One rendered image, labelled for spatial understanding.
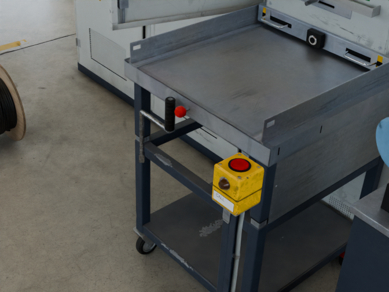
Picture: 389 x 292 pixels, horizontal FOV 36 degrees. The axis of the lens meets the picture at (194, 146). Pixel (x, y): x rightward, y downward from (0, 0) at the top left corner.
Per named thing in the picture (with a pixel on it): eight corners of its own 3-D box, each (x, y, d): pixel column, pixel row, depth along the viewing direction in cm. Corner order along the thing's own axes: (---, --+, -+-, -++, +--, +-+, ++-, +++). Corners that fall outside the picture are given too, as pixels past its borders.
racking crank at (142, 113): (135, 161, 195) (134, 79, 179) (143, 157, 197) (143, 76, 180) (167, 186, 185) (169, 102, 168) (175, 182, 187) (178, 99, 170)
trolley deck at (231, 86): (268, 167, 152) (271, 148, 148) (124, 76, 189) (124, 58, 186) (413, 90, 190) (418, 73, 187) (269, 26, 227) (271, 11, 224)
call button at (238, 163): (239, 176, 127) (239, 171, 127) (226, 168, 130) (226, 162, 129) (252, 170, 130) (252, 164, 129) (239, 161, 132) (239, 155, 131)
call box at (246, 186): (235, 218, 130) (239, 180, 124) (210, 199, 135) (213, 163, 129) (260, 203, 135) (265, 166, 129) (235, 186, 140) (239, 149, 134)
